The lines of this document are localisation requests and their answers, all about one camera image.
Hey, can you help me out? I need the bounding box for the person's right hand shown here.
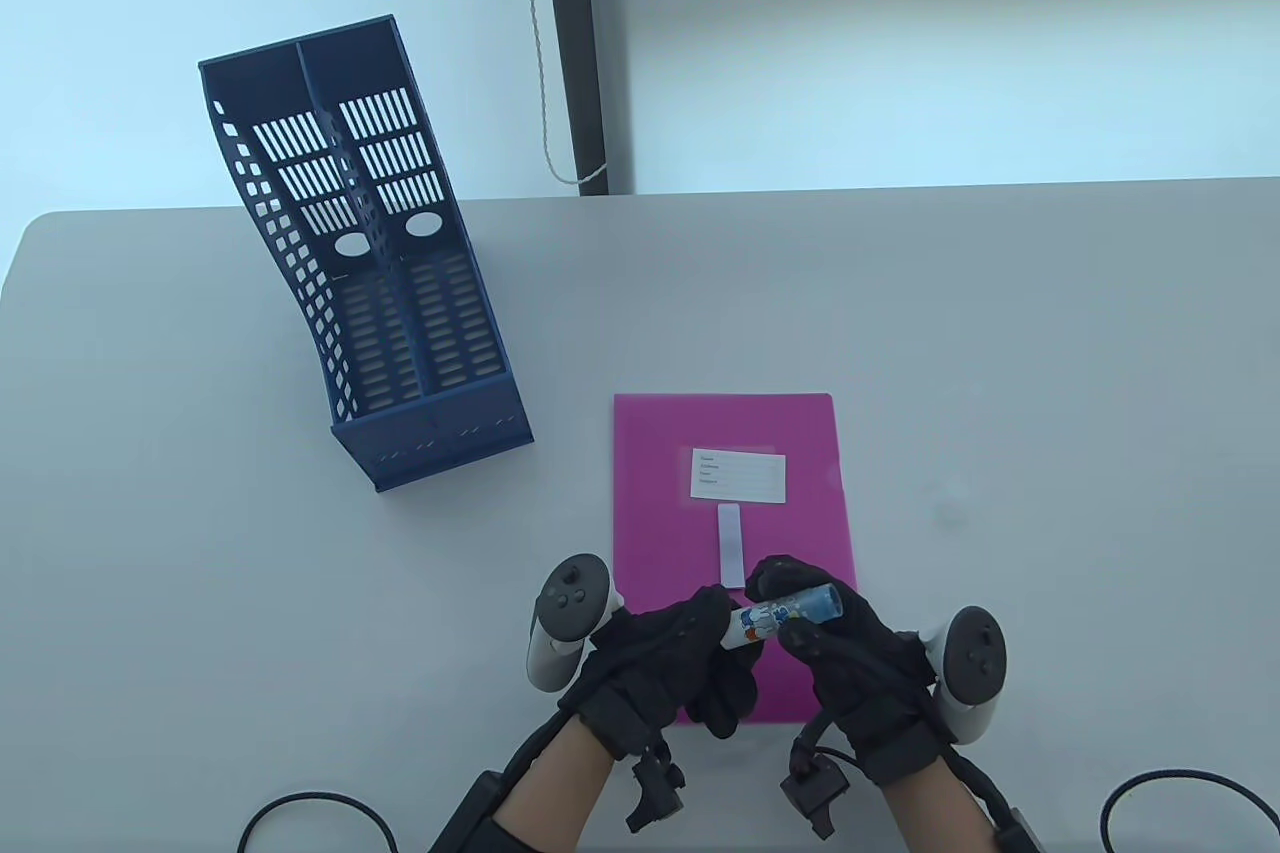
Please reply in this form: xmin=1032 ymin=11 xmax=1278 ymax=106
xmin=745 ymin=555 xmax=948 ymax=786

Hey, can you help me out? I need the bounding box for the person's left hand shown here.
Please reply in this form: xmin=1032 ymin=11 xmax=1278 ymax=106
xmin=558 ymin=583 xmax=761 ymax=762

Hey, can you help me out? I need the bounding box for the white glue stick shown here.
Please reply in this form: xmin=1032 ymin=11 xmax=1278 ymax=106
xmin=722 ymin=583 xmax=843 ymax=649

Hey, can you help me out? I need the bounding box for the pink L-shaped folder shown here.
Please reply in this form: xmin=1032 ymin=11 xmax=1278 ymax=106
xmin=612 ymin=393 xmax=861 ymax=726

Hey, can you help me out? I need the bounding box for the person's right forearm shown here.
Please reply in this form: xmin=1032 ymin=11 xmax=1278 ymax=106
xmin=885 ymin=753 xmax=1001 ymax=853

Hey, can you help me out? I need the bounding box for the black and white controller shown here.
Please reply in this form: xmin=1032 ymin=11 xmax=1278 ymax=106
xmin=920 ymin=605 xmax=1008 ymax=744
xmin=527 ymin=553 xmax=613 ymax=692

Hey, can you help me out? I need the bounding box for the white label card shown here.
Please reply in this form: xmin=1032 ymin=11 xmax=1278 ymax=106
xmin=690 ymin=445 xmax=787 ymax=502

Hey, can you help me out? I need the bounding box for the black wrist sensor box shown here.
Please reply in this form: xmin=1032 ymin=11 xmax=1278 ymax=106
xmin=430 ymin=771 xmax=546 ymax=853
xmin=990 ymin=808 xmax=1046 ymax=853

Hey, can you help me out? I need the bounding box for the blue plastic file rack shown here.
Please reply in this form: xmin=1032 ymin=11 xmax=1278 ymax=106
xmin=198 ymin=15 xmax=535 ymax=494

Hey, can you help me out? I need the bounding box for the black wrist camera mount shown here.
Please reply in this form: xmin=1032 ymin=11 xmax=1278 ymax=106
xmin=628 ymin=738 xmax=689 ymax=832
xmin=780 ymin=738 xmax=851 ymax=839

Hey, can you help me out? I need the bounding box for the black cable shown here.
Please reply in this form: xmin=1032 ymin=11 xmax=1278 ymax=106
xmin=1100 ymin=770 xmax=1280 ymax=853
xmin=238 ymin=791 xmax=396 ymax=853

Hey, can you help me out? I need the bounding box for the black window frame post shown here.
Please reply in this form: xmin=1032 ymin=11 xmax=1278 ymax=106
xmin=538 ymin=0 xmax=613 ymax=197

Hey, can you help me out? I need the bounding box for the white blind cord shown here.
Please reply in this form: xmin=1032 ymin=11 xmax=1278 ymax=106
xmin=518 ymin=0 xmax=609 ymax=187

